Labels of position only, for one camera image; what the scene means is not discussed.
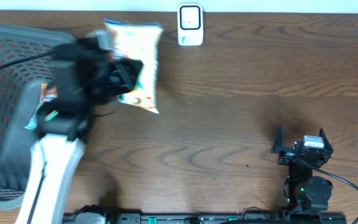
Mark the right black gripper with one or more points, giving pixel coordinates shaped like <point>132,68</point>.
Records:
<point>288,154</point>

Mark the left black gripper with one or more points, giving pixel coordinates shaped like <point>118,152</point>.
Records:
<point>121,83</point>

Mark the orange snack packet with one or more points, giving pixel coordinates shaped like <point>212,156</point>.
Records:
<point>47,94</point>

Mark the yellow snack bag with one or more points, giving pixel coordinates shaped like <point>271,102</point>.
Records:
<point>138,42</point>

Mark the teal wet wipes pack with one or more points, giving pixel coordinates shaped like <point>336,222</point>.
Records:
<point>33,120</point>

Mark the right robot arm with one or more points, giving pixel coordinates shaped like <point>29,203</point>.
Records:
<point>306,192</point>

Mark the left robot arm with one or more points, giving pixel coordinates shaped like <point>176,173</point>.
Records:
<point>62,128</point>

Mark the white barcode scanner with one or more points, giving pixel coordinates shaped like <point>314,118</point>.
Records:
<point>190,24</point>

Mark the grey plastic shopping basket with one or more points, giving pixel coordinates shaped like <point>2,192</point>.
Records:
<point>20,88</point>

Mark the black mounting rail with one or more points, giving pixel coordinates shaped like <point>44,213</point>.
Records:
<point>97,214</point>

